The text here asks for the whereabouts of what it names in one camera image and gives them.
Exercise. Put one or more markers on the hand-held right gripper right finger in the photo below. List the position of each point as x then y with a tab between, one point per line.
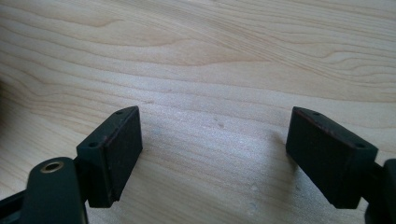
330	161

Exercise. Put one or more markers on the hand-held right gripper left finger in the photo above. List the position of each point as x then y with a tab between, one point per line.
112	158

